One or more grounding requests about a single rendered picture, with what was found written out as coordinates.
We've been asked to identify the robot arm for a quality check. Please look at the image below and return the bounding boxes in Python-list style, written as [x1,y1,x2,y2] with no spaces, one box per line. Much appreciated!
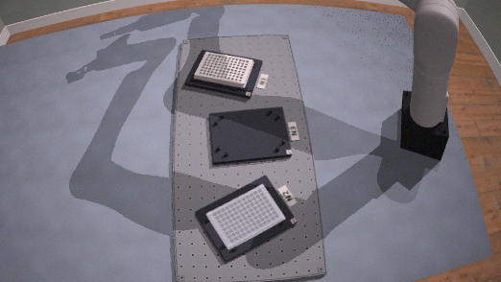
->
[398,0,459,128]

